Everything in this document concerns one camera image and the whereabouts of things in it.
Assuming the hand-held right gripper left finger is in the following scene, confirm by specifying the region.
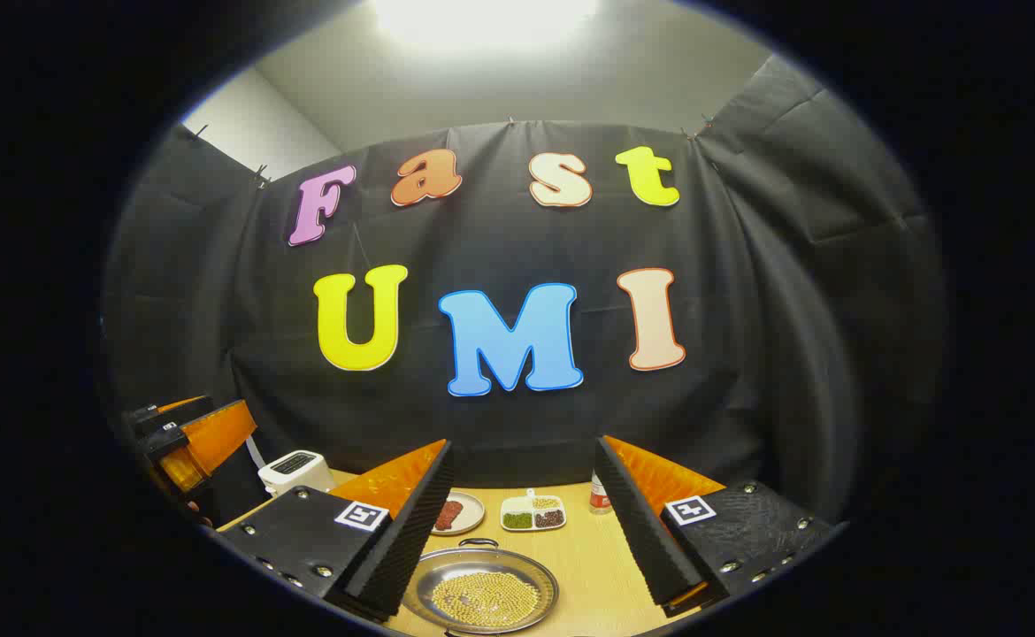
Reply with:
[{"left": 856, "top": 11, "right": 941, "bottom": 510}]
[{"left": 217, "top": 440, "right": 456, "bottom": 623}]

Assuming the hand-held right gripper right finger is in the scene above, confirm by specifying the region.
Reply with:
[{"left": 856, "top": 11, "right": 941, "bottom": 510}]
[{"left": 593, "top": 435, "right": 837, "bottom": 618}]

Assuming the stainless steel pot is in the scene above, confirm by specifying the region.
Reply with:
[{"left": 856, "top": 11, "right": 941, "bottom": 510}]
[{"left": 401, "top": 538, "right": 561, "bottom": 636}]

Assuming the round white plate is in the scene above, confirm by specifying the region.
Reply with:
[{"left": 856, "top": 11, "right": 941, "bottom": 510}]
[{"left": 433, "top": 491, "right": 487, "bottom": 537}]

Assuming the white toaster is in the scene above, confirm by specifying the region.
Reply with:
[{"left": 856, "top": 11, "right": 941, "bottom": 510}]
[{"left": 257, "top": 450, "right": 334, "bottom": 496}]

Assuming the pile of yellow soybeans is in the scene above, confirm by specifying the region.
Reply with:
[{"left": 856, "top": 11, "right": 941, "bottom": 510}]
[{"left": 431, "top": 571, "right": 541, "bottom": 630}]

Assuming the white divided dish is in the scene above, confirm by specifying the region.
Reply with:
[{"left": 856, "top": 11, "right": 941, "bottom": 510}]
[{"left": 500, "top": 489, "right": 567, "bottom": 533}]

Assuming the ceiling light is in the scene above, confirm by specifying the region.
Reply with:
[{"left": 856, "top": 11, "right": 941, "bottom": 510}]
[{"left": 376, "top": 0, "right": 598, "bottom": 54}]

